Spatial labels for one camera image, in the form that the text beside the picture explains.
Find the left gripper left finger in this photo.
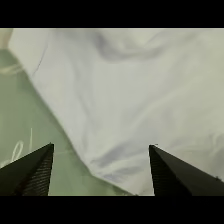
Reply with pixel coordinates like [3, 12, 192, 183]
[0, 142, 55, 197]

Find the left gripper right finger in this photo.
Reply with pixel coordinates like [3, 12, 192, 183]
[148, 144, 224, 197]

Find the white shirt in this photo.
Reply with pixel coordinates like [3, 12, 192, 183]
[7, 27, 224, 197]

